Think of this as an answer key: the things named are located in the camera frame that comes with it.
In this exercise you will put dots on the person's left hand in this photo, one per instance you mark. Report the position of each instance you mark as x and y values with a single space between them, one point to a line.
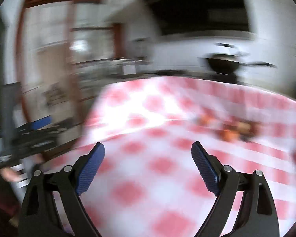
8 174

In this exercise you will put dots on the wooden door frame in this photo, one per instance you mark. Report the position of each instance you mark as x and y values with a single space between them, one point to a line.
24 54

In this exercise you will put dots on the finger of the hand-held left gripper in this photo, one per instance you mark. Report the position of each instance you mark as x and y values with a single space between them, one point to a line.
40 123

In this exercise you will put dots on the dark wall-mounted screen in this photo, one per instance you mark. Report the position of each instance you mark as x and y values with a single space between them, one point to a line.
199 7

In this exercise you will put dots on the red white checked tablecloth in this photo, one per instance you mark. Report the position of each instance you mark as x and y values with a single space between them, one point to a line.
162 153

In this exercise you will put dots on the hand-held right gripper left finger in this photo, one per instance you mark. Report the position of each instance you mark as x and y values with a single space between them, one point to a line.
90 170

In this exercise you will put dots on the person's red clothing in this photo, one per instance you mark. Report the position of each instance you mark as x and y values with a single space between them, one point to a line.
0 197

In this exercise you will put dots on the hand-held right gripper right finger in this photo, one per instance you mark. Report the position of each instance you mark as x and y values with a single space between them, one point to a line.
206 170

